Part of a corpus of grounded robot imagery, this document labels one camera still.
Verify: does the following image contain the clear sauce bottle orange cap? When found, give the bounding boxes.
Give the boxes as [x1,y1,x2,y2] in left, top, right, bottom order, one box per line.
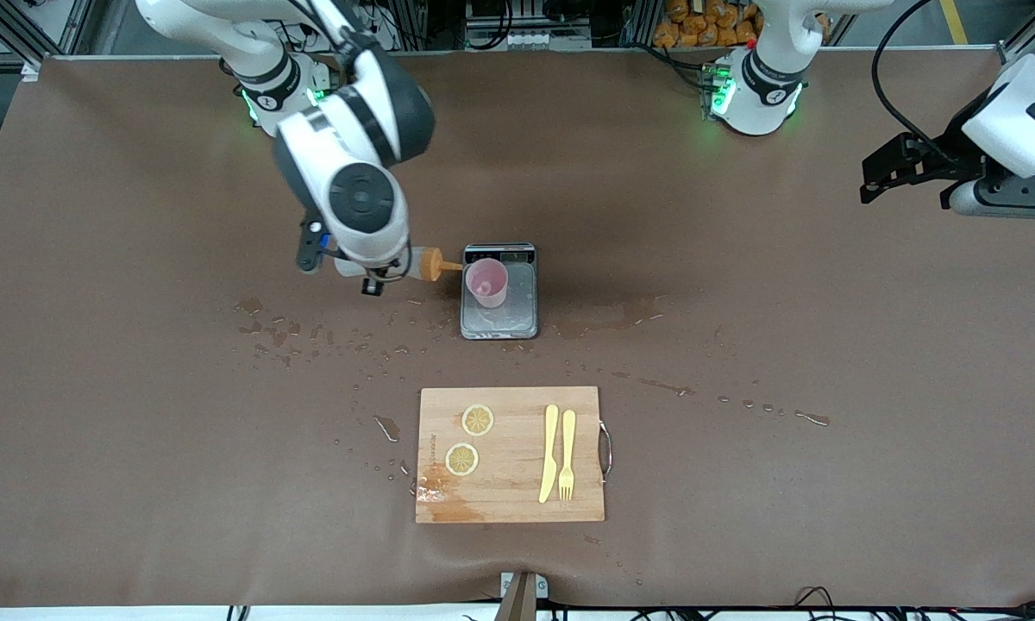
[335,246,465,286]

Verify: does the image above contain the pink plastic cup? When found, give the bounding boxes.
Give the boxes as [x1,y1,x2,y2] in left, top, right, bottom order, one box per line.
[467,257,510,309]

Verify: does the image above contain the silver digital kitchen scale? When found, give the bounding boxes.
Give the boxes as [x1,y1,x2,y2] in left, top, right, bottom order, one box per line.
[461,242,539,341]

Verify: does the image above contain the orange snack packets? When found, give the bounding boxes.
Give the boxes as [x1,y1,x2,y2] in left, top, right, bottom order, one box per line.
[653,0,764,49]

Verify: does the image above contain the yellow plastic knife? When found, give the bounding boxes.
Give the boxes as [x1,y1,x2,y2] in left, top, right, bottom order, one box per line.
[538,404,560,505]

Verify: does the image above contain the wooden cutting board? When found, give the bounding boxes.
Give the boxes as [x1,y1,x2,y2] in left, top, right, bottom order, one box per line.
[415,386,613,524]

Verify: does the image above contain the yellow plastic fork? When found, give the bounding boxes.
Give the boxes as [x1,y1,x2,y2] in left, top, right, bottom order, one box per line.
[558,410,577,503]

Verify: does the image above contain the aluminium frame rail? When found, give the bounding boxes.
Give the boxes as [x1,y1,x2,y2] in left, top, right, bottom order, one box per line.
[0,0,96,74]
[999,0,1035,63]

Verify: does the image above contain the metal table edge bracket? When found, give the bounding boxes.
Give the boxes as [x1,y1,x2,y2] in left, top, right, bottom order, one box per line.
[493,571,549,621]

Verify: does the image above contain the black looped floor cable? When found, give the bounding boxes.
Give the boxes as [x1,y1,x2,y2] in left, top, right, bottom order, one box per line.
[793,586,839,617]

